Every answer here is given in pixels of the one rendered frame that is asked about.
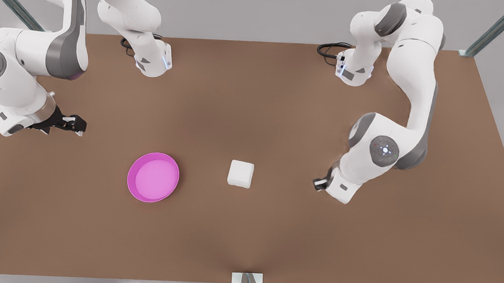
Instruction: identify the black cable loop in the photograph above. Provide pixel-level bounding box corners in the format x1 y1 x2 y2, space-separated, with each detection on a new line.
119 31 165 60
316 41 355 69

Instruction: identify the white square box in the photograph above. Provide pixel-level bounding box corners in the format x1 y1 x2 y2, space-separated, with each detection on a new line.
227 159 255 189

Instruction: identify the pink round plate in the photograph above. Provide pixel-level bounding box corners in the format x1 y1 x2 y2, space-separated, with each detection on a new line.
126 151 181 205

